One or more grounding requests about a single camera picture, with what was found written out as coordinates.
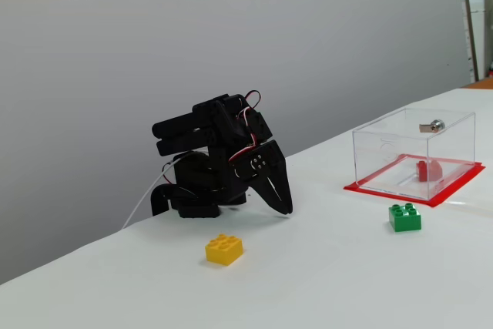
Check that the transparent plastic box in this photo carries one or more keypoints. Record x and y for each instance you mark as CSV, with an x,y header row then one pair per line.
x,y
385,152

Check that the green lego brick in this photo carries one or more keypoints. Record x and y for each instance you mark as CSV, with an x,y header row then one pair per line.
x,y
404,219

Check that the red tape frame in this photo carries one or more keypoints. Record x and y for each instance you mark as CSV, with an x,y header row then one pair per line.
x,y
447,196

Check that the red lego brick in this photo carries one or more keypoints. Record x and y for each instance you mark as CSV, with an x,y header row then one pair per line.
x,y
425,171

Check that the metal box lock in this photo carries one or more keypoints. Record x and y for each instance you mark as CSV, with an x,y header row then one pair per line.
x,y
435,125

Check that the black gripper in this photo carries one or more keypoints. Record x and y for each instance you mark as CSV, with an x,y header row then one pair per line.
x,y
274,163

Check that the yellow lego brick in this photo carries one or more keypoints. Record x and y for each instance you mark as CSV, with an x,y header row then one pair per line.
x,y
223,252

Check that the wooden table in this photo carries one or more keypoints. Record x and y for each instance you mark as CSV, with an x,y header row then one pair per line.
x,y
481,83

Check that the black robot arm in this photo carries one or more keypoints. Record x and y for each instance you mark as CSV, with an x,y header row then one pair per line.
x,y
200,175

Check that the white refrigerator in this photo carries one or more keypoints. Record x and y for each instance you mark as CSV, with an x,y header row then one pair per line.
x,y
477,28

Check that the grey metal shelf post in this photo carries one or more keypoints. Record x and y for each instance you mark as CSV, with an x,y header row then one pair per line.
x,y
468,21

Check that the small red object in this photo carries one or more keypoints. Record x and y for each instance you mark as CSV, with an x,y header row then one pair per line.
x,y
491,70

